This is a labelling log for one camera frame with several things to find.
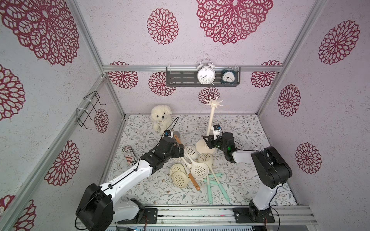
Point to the cream skimmer brown handle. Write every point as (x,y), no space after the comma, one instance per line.
(188,149)

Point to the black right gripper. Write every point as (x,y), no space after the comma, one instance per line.
(209,141)

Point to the cream skimmer orange handle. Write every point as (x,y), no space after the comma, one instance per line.
(176,168)

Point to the cream utensil rack stand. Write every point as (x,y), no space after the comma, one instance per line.
(201,145)

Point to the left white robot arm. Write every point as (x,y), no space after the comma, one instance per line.
(100,205)

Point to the cream skimmer wooden handle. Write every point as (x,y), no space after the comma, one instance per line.
(182,180)

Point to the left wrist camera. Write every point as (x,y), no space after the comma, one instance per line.
(168,133)

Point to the grey wall shelf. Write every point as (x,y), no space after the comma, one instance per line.
(190,78)

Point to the black wire wall rack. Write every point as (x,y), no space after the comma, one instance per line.
(84,113)

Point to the white alarm clock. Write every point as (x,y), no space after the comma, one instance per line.
(206,73)

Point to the flag print rolled pouch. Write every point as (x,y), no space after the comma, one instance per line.
(129,155)

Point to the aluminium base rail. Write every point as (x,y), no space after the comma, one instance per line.
(217,216)

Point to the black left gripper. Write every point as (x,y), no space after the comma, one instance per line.
(177,153)

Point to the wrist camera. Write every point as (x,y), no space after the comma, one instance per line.
(217,131)
(168,133)

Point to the teal alarm clock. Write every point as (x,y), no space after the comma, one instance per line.
(229,77)

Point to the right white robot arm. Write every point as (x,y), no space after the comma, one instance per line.
(272,170)

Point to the white plush dog toy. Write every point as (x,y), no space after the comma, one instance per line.
(161,117)

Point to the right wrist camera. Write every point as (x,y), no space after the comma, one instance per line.
(217,131)

